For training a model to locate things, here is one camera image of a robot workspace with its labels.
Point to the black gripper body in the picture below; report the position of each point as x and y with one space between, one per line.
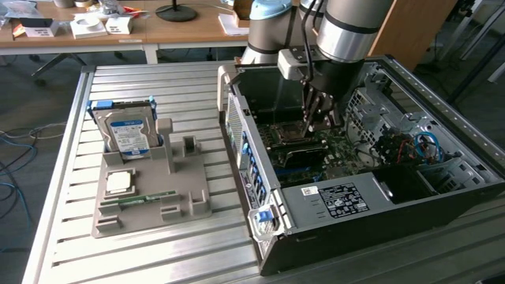
338 77

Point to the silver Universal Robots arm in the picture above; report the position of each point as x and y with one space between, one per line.
346 35

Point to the CPU socket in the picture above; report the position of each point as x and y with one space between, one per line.
288 131

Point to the green motherboard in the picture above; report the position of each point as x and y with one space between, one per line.
342 151

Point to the blue expansion slot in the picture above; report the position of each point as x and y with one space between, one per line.
293 171

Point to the wooden cabinet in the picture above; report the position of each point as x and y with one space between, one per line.
414 29

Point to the white paper stack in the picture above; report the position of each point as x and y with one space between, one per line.
232 26

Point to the grey power supply unit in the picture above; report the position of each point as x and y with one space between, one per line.
308 213

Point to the brown cardboard box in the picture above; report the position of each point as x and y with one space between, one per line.
240 9

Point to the silver metal disk bay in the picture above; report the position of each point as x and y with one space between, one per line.
453 174

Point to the blue case latch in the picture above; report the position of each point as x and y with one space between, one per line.
262 216

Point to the black open PC case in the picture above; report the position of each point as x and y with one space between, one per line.
354 236

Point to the wooden desk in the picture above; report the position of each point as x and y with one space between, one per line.
177 35

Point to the black round lamp base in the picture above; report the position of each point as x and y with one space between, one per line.
175 14

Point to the beige parts rack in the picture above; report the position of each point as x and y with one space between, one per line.
149 183

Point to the hard disk in blue caddy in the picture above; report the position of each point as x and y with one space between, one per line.
125 133

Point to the green RAM stick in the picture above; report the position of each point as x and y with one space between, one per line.
137 198

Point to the silver CPU chip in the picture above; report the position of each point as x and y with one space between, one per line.
119 183

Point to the small white cardboard box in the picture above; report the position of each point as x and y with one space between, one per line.
119 26

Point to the black chair base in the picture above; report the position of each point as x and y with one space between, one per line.
59 60

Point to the white box with black lid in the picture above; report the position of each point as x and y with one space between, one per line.
39 28

